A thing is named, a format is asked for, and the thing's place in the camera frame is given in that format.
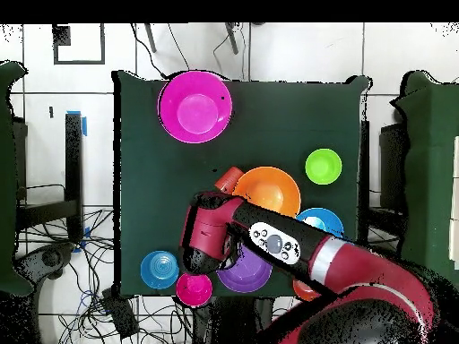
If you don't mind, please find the orange-red plastic cup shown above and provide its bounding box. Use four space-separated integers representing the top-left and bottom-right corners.
213 166 245 195

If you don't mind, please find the large orange bowl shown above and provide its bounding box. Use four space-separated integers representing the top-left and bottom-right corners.
231 166 302 219

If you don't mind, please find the large pink bowl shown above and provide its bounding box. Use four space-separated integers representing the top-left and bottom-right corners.
157 70 234 145

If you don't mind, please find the dark green tablecloth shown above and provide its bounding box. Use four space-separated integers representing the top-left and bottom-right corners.
112 69 370 300

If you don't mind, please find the purple bowl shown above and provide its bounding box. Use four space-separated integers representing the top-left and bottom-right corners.
215 243 273 294

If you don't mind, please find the small green bowl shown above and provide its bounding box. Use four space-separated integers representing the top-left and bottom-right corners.
304 148 343 186

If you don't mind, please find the large blue bowl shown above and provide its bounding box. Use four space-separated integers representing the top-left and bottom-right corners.
296 207 345 239

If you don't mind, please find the small crimson bowl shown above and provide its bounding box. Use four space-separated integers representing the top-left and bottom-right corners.
175 271 213 307

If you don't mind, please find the small blue bowl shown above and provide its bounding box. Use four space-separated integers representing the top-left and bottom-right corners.
140 249 180 290

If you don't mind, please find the small orange bowl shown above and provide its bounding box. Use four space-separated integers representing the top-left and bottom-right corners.
292 278 322 302

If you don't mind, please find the black metal stand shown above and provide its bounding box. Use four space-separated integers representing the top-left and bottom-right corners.
358 119 408 239
13 112 85 245

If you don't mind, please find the blue floor tape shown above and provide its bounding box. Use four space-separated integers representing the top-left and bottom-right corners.
65 109 88 137

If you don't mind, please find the black power strip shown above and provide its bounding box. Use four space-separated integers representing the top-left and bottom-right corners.
100 286 140 340

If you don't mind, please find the green cloth side table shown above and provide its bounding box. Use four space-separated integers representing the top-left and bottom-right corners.
389 68 459 288
0 59 35 298

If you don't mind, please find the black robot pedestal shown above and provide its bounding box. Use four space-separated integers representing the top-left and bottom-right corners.
193 297 277 344

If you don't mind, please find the black square floor frame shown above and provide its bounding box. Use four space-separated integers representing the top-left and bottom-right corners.
52 22 107 66

